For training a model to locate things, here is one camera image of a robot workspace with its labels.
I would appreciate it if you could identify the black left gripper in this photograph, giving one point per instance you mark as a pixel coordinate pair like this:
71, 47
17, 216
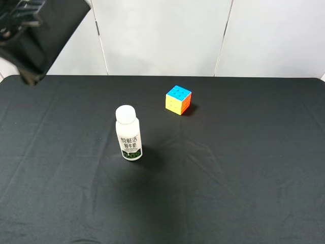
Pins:
18, 18

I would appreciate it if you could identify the black leather glasses case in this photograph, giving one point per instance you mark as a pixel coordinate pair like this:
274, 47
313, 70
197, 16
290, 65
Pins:
34, 58

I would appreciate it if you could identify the white milk bottle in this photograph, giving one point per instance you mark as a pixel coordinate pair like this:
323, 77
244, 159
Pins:
128, 132

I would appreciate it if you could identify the colourful puzzle cube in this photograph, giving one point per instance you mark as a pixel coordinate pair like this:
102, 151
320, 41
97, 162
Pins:
178, 100

